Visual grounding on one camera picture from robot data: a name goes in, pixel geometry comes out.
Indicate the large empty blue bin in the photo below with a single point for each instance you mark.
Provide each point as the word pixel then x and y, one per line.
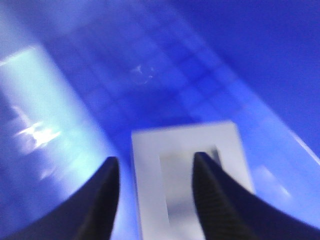
pixel 78 77

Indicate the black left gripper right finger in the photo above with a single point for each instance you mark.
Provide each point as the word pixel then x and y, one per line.
pixel 227 211

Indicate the gray hollow cube base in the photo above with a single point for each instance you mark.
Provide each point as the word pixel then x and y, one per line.
pixel 163 162

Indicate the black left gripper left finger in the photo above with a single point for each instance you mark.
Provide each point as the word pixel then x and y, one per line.
pixel 89 214

